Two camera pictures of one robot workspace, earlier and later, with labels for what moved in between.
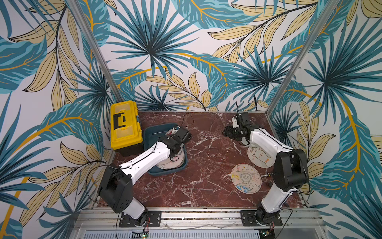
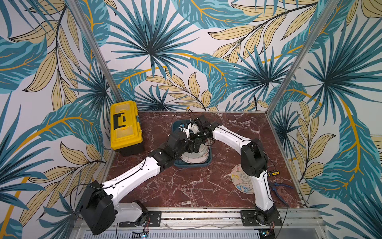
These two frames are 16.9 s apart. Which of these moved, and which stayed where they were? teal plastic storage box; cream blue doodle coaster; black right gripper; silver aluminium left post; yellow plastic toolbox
Moved: black right gripper; teal plastic storage box
Stayed: yellow plastic toolbox; silver aluminium left post; cream blue doodle coaster
